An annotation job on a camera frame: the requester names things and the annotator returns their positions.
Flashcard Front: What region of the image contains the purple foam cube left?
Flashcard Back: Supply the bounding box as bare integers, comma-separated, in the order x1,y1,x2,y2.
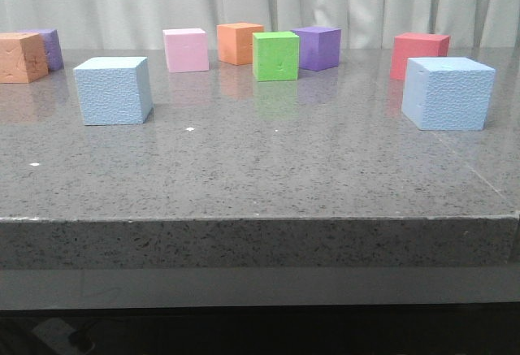
19,28,64,71

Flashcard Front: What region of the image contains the pink foam cube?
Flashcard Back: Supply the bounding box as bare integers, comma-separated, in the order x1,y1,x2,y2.
162,28,209,73

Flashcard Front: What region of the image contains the green foam cube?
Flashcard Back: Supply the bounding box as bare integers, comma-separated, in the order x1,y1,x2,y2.
253,31,300,81

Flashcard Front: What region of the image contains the light blue dented foam cube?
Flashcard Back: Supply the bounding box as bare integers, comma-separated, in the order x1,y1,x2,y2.
401,57,496,131

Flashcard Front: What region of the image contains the dented orange foam cube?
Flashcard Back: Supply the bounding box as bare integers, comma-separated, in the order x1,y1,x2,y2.
1,32,49,83

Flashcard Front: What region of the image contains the red foam cube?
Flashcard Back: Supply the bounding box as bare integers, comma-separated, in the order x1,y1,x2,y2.
390,32,450,80

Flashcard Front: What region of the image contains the purple foam cube centre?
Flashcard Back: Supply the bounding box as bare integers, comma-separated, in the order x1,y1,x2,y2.
292,27,341,71

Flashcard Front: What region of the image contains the smooth orange foam cube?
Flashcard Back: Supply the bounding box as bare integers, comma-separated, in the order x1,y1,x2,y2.
217,22,264,65

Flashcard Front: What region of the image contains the white pleated curtain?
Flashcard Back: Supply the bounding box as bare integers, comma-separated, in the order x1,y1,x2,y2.
1,0,519,50

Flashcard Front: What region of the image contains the purple foam cube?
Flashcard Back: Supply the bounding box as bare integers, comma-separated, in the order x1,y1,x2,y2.
19,28,64,71
292,27,341,71

